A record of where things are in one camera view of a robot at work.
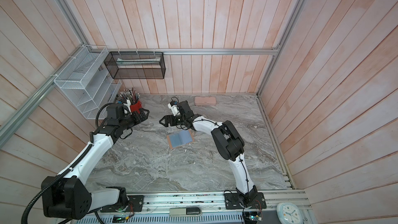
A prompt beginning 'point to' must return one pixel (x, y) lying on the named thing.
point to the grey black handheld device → (185, 211)
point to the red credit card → (136, 107)
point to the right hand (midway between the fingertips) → (164, 121)
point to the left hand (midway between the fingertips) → (144, 115)
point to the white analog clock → (288, 213)
